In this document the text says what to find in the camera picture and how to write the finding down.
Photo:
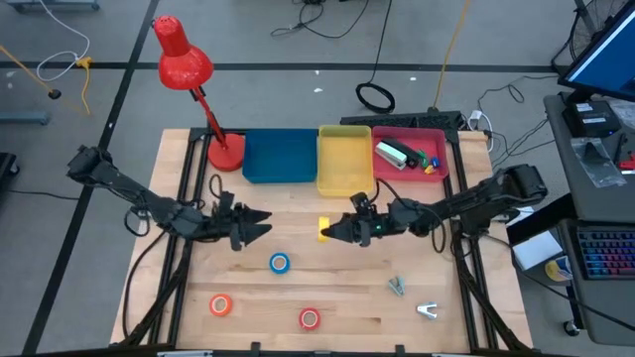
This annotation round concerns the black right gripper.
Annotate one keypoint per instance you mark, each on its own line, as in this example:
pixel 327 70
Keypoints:
pixel 374 223

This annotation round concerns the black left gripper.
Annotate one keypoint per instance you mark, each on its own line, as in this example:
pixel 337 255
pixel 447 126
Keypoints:
pixel 218 223

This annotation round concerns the yellow tape roll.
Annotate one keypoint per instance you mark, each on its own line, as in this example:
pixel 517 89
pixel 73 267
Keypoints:
pixel 323 223

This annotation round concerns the blue tape roll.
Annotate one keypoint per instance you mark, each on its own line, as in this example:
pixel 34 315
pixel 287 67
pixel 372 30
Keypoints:
pixel 272 263

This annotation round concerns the grey staple remover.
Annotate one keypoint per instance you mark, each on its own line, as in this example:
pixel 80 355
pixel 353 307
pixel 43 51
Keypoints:
pixel 397 286

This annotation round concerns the orange tape roll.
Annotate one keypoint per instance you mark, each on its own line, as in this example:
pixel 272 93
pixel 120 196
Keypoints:
pixel 212 305

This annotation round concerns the mint green stapler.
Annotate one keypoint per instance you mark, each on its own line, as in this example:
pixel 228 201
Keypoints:
pixel 389 154

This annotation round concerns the red tape roll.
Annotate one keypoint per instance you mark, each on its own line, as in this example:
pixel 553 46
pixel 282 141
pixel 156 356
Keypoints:
pixel 301 319

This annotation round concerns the black stapler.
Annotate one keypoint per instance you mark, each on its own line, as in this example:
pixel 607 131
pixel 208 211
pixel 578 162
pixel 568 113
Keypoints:
pixel 403 148

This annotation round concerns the silver staple remover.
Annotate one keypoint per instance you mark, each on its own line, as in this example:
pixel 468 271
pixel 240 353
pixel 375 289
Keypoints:
pixel 425 308

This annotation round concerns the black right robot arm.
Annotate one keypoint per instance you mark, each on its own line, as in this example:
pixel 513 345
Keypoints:
pixel 476 198

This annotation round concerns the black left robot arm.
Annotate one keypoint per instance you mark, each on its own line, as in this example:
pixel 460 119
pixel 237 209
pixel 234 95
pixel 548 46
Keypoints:
pixel 124 186

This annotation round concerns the yellow plastic bin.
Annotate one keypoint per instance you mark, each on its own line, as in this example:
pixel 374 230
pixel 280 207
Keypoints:
pixel 344 161

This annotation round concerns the blue plastic bin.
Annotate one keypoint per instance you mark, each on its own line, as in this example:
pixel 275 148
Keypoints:
pixel 280 156

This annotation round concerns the long black power strip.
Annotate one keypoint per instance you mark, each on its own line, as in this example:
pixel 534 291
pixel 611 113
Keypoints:
pixel 397 119

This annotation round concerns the red plastic bin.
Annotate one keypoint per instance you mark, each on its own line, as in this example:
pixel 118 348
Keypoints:
pixel 436 144

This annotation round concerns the red desk lamp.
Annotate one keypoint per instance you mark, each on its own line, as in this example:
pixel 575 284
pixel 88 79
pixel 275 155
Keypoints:
pixel 183 67

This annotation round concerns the white power adapter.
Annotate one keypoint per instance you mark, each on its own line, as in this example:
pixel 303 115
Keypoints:
pixel 478 119

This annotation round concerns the yellow round object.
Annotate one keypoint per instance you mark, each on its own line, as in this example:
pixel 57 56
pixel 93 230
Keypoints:
pixel 558 272

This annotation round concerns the grey table foot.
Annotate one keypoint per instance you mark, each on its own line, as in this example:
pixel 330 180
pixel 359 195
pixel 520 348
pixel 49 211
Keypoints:
pixel 49 5
pixel 25 118

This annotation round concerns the grey side desk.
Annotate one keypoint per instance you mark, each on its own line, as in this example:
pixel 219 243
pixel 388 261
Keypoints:
pixel 595 203

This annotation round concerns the clear plastic bag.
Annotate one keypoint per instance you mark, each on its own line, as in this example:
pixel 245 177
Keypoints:
pixel 597 163

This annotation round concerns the backlit black keyboard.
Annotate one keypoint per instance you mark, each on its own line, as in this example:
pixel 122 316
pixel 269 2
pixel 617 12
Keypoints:
pixel 607 253

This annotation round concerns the black box with labels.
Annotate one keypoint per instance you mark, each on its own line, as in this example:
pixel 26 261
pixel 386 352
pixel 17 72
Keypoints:
pixel 590 119

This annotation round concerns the dark keyboard desk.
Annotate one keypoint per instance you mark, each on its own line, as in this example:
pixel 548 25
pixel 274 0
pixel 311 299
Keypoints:
pixel 610 307

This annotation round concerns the black computer monitor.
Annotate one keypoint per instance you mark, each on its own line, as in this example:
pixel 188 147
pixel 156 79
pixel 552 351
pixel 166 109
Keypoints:
pixel 605 64

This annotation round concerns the black floor fan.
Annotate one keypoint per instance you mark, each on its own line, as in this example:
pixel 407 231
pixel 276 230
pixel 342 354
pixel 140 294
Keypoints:
pixel 585 30

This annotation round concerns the black aluminium table frame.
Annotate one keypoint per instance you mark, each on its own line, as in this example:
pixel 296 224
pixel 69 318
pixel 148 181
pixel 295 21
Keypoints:
pixel 454 198

